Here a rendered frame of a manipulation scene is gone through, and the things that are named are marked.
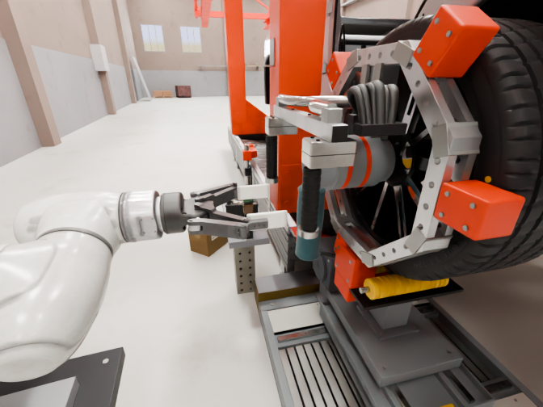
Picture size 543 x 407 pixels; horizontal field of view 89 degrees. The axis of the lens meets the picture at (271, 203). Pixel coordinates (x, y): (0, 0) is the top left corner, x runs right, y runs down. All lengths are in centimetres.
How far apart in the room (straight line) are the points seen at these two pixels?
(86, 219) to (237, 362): 96
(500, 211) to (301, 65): 77
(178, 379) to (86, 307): 92
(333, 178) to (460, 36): 35
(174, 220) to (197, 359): 91
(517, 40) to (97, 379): 123
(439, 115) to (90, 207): 59
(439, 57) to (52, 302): 65
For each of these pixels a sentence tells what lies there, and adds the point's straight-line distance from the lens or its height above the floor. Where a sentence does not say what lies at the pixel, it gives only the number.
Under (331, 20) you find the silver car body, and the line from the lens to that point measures 209.
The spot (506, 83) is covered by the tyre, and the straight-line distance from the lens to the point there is 62.
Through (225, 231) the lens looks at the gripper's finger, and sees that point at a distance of 45.
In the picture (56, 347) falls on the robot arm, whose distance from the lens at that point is 40.
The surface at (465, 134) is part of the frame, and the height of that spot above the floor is 97.
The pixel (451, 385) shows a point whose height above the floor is 17.
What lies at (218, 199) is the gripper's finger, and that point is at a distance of 56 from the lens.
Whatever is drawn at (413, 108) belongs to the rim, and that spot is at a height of 98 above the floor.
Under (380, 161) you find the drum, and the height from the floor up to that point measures 87.
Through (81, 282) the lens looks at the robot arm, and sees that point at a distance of 42.
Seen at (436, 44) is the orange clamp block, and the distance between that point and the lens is 61.
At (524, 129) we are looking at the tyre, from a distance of 61.
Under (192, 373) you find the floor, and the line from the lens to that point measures 130.
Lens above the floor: 105
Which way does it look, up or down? 24 degrees down
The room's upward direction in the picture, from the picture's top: straight up
